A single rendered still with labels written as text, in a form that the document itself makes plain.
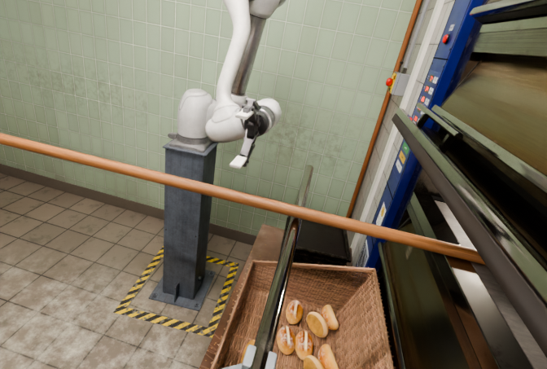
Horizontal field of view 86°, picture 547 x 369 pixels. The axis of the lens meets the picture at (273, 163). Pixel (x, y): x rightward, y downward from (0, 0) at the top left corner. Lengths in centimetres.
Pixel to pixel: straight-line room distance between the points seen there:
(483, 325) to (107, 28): 239
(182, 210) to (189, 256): 31
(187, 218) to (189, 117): 56
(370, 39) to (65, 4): 200
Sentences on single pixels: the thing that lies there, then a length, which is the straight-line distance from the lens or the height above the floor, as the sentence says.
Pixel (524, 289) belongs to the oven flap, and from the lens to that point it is 36.
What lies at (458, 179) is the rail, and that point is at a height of 144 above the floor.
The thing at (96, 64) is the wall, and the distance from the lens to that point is 252.
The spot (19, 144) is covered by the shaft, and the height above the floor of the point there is 119.
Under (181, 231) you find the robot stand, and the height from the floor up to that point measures 51.
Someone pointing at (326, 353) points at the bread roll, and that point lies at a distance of 118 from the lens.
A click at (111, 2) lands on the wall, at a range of 239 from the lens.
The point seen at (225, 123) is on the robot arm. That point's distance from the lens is 107.
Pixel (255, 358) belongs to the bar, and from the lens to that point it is 49.
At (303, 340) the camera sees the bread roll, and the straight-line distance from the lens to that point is 119.
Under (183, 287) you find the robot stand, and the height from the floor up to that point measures 9.
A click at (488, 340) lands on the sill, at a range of 69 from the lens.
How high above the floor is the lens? 159
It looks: 24 degrees down
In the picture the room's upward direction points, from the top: 11 degrees clockwise
